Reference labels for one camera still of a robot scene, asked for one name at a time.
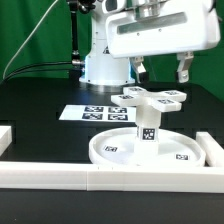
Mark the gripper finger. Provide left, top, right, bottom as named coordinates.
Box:
left=130, top=56, right=148, bottom=82
left=177, top=51, right=194, bottom=83

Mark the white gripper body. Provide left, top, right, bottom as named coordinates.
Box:
left=105, top=0, right=221, bottom=58

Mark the white cross-shaped table base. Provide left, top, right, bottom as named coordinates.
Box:
left=111, top=86, right=187, bottom=112

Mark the white round table top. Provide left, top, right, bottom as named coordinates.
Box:
left=89, top=127, right=206, bottom=168

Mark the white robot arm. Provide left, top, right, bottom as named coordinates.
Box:
left=80, top=0, right=220, bottom=86

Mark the white marker sheet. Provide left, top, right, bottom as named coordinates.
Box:
left=59, top=105, right=136, bottom=122

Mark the white right fence piece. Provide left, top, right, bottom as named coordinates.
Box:
left=196, top=132, right=224, bottom=167

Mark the white fence piece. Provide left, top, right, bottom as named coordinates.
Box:
left=196, top=132, right=224, bottom=167
left=0, top=126, right=12, bottom=156

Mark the white left fence piece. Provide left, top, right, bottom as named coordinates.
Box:
left=0, top=126, right=12, bottom=156

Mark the black camera stand pole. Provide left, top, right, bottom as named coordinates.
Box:
left=66, top=0, right=96, bottom=81

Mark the black cable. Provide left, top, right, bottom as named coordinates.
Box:
left=0, top=60, right=75, bottom=85

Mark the grey cable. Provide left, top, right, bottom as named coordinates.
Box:
left=2, top=0, right=60, bottom=80

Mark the white front fence rail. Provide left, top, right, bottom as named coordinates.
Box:
left=0, top=162, right=224, bottom=193

